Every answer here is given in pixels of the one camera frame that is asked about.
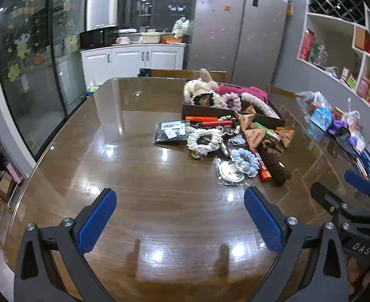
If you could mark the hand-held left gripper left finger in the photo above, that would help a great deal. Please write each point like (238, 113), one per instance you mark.
(97, 223)

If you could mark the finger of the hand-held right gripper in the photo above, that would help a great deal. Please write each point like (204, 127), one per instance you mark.
(325, 193)
(358, 182)

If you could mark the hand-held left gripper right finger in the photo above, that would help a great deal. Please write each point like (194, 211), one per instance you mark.
(263, 223)

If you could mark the blue crochet scrunchie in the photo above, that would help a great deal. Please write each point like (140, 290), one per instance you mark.
(238, 157)

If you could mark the triangular brown snack packet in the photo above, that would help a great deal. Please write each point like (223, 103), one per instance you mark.
(244, 119)
(255, 137)
(285, 133)

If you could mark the dark cardboard box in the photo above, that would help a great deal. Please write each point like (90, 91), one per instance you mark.
(210, 111)

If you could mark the wooden desktop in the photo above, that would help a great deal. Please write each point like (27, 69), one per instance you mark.
(141, 179)

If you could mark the person's right hand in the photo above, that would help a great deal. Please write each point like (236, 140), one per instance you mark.
(366, 281)

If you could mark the purple cloth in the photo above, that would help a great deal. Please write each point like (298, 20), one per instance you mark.
(345, 132)

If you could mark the brown fluffy hair clip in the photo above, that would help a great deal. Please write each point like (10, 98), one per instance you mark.
(276, 170)

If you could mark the red stick packet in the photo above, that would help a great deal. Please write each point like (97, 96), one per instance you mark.
(262, 166)

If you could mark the round disc in clear packet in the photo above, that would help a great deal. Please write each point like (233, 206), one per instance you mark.
(232, 174)

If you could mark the blue box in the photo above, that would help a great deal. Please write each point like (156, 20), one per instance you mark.
(320, 119)

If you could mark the clear packet with beads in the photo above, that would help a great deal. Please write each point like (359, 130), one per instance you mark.
(237, 140)

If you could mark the clear plastic bag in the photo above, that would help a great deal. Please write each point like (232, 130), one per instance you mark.
(311, 100)

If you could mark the white crochet scrunchie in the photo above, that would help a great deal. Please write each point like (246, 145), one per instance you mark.
(191, 141)

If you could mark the black packet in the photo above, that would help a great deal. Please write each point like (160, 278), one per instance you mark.
(164, 135)

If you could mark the white fluffy headband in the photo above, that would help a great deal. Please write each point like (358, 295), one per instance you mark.
(257, 102)

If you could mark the pink plush toy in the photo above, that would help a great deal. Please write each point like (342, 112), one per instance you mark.
(254, 92)

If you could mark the lavender scrunchie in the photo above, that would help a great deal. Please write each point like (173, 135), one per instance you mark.
(227, 99)

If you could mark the bag of green fruit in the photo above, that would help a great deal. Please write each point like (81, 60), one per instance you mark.
(91, 89)

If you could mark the cream brown crochet scrunchie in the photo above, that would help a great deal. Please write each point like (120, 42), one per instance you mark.
(204, 99)

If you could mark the red box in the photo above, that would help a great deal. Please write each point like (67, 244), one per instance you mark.
(307, 45)

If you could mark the white plush toy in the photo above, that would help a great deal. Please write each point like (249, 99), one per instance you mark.
(193, 88)

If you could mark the glass sliding door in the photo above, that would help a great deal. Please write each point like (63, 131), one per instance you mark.
(30, 69)

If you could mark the white base cabinet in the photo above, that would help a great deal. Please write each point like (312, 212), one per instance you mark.
(131, 56)

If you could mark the black microwave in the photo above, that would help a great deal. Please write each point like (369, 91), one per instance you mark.
(97, 37)

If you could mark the silver refrigerator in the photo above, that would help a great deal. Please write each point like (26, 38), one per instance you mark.
(222, 37)

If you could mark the cream pot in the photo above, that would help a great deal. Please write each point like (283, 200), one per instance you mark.
(150, 37)

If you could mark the white plastic bag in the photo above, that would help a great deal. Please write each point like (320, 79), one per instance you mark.
(181, 26)

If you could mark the white wall shelf unit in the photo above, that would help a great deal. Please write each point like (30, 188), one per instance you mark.
(358, 25)

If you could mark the dark glass wall cabinet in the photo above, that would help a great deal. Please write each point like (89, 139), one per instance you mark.
(159, 3)

